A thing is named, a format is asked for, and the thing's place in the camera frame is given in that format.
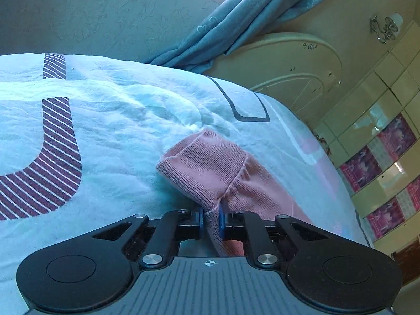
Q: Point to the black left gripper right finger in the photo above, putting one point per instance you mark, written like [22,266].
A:
[322,270]

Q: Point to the blue curtain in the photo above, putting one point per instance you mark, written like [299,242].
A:
[232,24]

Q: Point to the white patterned bed sheet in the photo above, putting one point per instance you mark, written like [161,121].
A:
[81,137]

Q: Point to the pink knit sweater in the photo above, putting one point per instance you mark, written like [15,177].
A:
[220,176]

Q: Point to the cream wardrobe with posters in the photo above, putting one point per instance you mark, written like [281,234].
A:
[372,138]

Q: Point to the wall lamp sconce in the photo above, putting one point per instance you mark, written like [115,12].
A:
[389,30]

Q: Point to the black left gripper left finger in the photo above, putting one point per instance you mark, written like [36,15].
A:
[92,270]

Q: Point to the cream round headboard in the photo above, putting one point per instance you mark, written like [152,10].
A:
[297,69]

